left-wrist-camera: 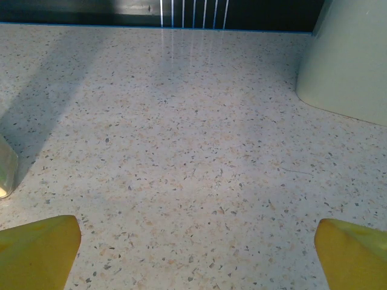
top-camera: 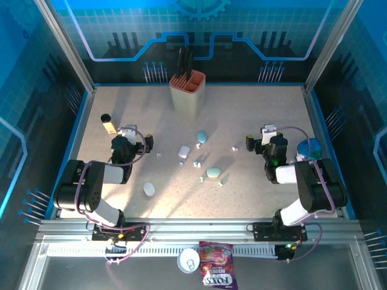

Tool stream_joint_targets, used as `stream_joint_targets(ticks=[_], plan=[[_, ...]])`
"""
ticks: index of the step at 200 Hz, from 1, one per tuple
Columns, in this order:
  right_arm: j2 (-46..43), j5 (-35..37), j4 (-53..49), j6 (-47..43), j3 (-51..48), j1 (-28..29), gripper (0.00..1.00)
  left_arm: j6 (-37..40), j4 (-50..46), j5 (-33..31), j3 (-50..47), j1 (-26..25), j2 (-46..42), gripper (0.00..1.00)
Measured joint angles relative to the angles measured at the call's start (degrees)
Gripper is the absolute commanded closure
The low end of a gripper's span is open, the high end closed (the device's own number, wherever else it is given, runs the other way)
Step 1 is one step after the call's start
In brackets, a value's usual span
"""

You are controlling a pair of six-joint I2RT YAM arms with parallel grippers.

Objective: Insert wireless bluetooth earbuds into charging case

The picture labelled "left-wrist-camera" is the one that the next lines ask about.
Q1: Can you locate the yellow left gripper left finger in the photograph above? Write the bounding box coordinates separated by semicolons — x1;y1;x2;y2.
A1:
0;214;82;290

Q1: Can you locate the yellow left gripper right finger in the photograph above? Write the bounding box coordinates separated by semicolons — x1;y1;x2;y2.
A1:
314;217;387;290

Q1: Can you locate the glass spice jar black lid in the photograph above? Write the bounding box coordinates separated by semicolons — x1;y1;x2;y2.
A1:
0;134;19;200

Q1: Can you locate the beige knife block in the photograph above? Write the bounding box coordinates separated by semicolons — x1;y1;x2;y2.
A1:
295;0;387;127

